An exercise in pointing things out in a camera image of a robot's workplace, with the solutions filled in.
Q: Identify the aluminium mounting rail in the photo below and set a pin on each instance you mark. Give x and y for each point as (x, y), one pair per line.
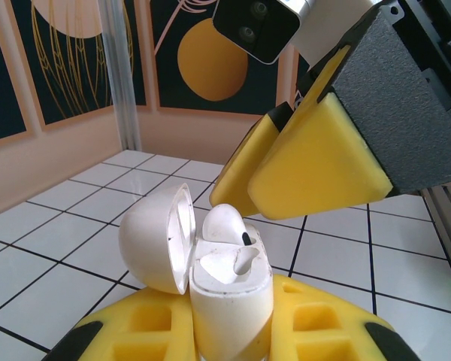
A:
(449, 233)

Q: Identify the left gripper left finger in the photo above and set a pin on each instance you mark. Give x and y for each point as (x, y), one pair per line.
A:
(150, 331)

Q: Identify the teal panel with pink flowers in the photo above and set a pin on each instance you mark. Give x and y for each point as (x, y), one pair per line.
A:
(0, 94)

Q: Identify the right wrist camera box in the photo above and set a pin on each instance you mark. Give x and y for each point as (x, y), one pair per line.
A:
(255, 30)

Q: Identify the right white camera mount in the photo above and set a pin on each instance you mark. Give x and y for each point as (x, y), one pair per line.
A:
(330, 26)

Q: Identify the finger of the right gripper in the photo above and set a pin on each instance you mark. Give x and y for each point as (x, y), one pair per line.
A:
(240, 169)
(315, 169)

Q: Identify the white earbud charging case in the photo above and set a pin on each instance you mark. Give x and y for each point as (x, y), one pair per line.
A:
(229, 316)

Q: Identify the aluminium corner post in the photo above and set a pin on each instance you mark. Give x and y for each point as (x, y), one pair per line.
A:
(120, 75)

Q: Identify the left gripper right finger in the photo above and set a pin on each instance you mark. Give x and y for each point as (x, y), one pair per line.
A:
(323, 331)

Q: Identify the teal panel pink disc gold lines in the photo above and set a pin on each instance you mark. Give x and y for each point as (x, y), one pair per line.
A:
(79, 75)

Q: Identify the teal panel orange oval fern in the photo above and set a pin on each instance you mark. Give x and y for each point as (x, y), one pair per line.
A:
(210, 67)

